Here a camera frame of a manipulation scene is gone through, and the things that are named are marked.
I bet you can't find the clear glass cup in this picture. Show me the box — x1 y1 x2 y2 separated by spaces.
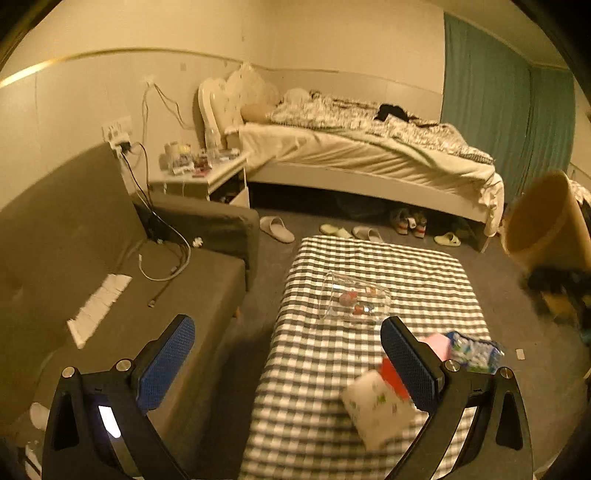
318 271 393 327

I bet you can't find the blue wet wipes pack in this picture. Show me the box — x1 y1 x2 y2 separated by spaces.
446 331 505 374

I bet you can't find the pink box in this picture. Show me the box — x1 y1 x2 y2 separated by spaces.
420 333 451 362

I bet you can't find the white folded paper on sofa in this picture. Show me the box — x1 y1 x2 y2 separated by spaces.
66 274 132 349

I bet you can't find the red small box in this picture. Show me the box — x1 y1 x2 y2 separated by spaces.
380 357 411 401

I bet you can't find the grey sofa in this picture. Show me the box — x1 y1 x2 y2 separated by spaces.
1 146 259 471

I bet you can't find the checkered grey white tablecloth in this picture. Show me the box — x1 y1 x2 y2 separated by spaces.
239 236 489 479

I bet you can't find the yellow-green slipper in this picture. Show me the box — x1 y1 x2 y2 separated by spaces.
434 232 462 247

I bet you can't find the tan waste bin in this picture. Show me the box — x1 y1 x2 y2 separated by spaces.
501 171 590 271

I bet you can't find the red white sneaker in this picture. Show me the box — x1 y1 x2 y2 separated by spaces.
411 211 428 239
390 208 411 235

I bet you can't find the grey slipper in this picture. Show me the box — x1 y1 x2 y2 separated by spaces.
259 216 294 244

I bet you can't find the white nightstand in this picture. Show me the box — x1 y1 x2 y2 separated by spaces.
148 152 250 208

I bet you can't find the teal curtain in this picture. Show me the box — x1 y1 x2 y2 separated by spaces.
442 14 575 203

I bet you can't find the cream headboard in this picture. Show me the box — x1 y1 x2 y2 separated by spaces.
197 63 280 148

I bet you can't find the black garment on bed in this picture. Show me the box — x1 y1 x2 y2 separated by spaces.
375 104 410 122

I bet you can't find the patterned duvet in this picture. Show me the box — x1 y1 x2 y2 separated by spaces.
267 91 495 165

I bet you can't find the white charging cable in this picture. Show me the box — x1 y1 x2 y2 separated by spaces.
137 230 192 283

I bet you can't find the white bed frame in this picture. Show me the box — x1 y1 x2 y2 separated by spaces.
197 75 505 254

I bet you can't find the wall power strip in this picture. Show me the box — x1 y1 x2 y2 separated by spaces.
101 116 133 150

